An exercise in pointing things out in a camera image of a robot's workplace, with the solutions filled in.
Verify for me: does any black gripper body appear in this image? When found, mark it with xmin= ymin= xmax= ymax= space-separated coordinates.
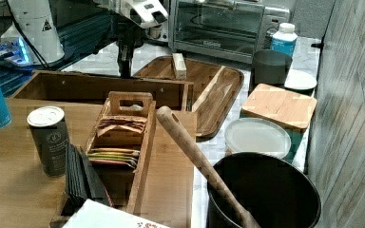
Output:
xmin=112 ymin=14 xmax=144 ymax=78

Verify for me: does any wooden drawer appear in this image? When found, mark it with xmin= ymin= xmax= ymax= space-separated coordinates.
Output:
xmin=11 ymin=70 xmax=193 ymax=111

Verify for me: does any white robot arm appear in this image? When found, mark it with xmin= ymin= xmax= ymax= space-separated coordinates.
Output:
xmin=1 ymin=0 xmax=168 ymax=78

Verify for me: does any small wooden block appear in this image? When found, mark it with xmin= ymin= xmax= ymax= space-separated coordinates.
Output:
xmin=172 ymin=53 xmax=186 ymax=80

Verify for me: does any silver toaster oven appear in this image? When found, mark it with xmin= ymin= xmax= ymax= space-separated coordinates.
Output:
xmin=168 ymin=0 xmax=297 ymax=63

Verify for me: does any dark wooden tray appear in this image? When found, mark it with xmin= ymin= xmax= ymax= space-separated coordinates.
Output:
xmin=132 ymin=55 xmax=245 ymax=143

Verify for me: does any wooden tea bag caddy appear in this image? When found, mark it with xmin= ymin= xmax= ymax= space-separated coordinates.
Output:
xmin=49 ymin=90 xmax=157 ymax=228

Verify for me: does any dark grey spice shaker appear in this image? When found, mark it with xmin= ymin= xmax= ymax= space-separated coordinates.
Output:
xmin=27 ymin=106 xmax=68 ymax=177

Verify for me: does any black mug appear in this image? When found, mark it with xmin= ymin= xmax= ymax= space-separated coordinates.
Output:
xmin=249 ymin=49 xmax=293 ymax=92

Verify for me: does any clear-lidded plastic jar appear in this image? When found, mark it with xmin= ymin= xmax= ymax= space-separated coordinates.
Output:
xmin=224 ymin=118 xmax=291 ymax=159

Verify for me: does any white-capped blue bottle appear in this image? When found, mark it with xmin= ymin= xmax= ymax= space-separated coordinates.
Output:
xmin=270 ymin=23 xmax=298 ymax=56

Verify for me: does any black coaster stack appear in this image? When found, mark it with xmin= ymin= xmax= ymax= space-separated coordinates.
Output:
xmin=65 ymin=142 xmax=112 ymax=208

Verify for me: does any wooden-lidded green container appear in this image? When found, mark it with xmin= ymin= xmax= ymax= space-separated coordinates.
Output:
xmin=240 ymin=84 xmax=317 ymax=162

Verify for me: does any white-lidded round container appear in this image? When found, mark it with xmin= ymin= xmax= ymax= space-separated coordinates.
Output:
xmin=284 ymin=69 xmax=317 ymax=95

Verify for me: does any wooden cabinet top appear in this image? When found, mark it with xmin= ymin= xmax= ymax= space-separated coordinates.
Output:
xmin=0 ymin=97 xmax=198 ymax=228

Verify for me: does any black utensil crock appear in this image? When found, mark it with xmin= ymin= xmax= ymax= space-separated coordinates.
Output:
xmin=214 ymin=152 xmax=321 ymax=228

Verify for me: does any black wall clip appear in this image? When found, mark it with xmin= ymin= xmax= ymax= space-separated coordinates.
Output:
xmin=311 ymin=41 xmax=324 ymax=49

